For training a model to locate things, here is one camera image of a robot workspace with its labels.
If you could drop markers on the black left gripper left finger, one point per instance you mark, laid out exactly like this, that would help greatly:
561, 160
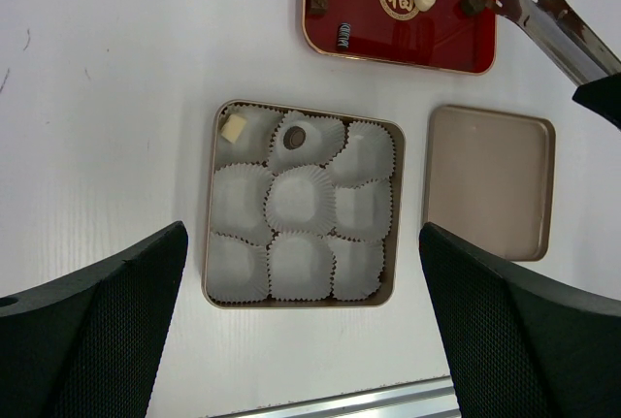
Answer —
89, 343

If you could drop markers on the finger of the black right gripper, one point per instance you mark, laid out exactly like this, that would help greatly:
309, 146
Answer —
602, 97

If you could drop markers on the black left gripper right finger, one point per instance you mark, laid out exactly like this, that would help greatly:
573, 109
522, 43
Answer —
518, 343

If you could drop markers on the metal serving tongs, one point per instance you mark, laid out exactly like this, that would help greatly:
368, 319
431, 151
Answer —
561, 34

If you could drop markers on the white square chocolate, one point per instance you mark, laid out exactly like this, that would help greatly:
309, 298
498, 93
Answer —
233, 127

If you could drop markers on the round dark chocolate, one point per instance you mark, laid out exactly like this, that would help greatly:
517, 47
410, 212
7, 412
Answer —
294, 138

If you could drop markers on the dark square chocolate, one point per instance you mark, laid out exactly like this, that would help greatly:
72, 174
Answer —
472, 8

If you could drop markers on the red chocolate tray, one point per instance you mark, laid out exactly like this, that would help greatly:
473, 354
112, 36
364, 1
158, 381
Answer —
394, 31

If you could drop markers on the striped dark chocolate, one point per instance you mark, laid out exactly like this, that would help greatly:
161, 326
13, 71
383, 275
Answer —
343, 36

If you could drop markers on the dark brown cube chocolate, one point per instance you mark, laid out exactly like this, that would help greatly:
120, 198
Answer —
317, 7

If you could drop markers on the gold tin lid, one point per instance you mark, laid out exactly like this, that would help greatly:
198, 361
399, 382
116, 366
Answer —
489, 179

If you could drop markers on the gold tin box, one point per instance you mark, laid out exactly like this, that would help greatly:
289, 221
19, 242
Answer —
314, 227

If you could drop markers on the aluminium mounting rail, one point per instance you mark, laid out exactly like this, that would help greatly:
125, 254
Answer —
428, 398

